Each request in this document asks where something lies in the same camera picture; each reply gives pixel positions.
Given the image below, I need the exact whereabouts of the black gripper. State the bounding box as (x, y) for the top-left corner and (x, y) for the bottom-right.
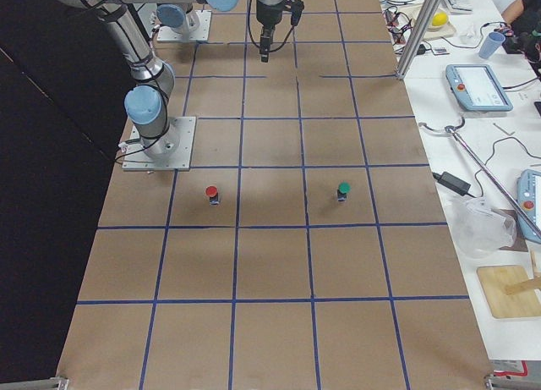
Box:
(256, 0), (282, 63)

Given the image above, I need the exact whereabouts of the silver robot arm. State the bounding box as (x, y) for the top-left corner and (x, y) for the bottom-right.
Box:
(58, 0), (238, 160)
(156, 0), (304, 63)

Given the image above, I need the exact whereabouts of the red push button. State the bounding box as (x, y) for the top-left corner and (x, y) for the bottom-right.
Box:
(205, 185), (220, 206)

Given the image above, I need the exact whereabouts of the green push button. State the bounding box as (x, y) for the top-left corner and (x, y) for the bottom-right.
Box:
(336, 182), (351, 202)

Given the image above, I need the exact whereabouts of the beige tray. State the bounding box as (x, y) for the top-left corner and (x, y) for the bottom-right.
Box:
(399, 5), (456, 41)

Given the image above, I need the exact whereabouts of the yellow lemon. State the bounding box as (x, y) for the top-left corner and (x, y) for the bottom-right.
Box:
(429, 12), (449, 30)

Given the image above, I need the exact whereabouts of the metal rod with hook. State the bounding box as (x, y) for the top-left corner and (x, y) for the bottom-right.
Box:
(418, 116), (540, 238)

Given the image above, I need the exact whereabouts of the blue plastic cup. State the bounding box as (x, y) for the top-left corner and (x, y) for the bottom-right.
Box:
(478, 31), (505, 59)

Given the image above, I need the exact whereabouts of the black power adapter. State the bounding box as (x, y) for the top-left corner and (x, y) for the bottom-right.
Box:
(432, 172), (474, 198)

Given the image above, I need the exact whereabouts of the clear plastic bag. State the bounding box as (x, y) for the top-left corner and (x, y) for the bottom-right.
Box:
(446, 197), (516, 259)

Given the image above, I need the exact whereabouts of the wooden board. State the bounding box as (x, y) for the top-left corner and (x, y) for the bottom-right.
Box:
(477, 265), (540, 319)

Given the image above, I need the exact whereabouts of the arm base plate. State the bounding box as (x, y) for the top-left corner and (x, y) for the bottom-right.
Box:
(156, 10), (212, 43)
(121, 117), (196, 171)

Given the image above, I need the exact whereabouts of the aluminium frame post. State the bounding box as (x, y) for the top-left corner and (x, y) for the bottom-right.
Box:
(396, 0), (441, 80)

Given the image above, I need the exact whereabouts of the teach pendant near post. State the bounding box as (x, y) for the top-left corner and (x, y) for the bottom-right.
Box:
(445, 64), (513, 113)

